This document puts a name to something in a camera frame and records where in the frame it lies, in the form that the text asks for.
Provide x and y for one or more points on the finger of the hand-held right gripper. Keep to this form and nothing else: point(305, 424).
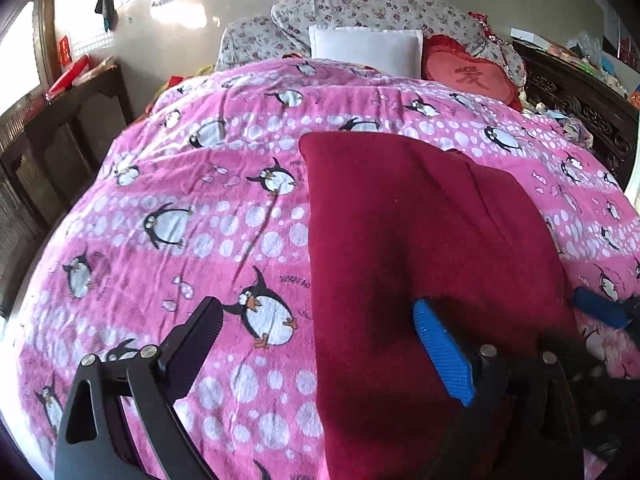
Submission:
point(597, 305)

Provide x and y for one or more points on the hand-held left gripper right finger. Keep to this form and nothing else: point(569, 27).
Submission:
point(442, 350)

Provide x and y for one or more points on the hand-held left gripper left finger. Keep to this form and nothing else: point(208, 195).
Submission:
point(192, 355)

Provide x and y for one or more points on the dark red garment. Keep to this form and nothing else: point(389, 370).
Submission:
point(400, 235)

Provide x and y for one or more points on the white furniture edge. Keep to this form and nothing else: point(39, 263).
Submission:
point(634, 182)

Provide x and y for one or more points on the pink penguin print blanket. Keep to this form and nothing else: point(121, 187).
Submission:
point(200, 185)

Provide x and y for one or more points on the dark carved wooden headboard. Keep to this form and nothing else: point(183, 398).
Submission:
point(590, 105)

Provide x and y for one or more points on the pile of small sundries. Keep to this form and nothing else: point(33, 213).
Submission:
point(595, 60)

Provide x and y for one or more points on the dark wooden side table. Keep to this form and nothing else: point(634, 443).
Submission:
point(65, 125)

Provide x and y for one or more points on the red heart cushion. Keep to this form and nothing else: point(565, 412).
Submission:
point(465, 75)

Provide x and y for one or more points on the yellow and red bag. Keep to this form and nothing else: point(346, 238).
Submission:
point(192, 75)

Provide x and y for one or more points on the long red box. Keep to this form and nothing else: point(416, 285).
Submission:
point(67, 77)

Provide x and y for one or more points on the white pillow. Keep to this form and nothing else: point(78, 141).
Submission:
point(365, 50)

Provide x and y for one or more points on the small floral pillow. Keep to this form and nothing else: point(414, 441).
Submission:
point(250, 40)

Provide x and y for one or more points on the red paper window decoration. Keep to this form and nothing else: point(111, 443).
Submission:
point(64, 51)

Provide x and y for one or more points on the large floral pillow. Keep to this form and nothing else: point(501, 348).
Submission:
point(375, 7)

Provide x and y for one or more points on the dark hanging cloth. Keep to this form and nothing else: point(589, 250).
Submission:
point(106, 5)

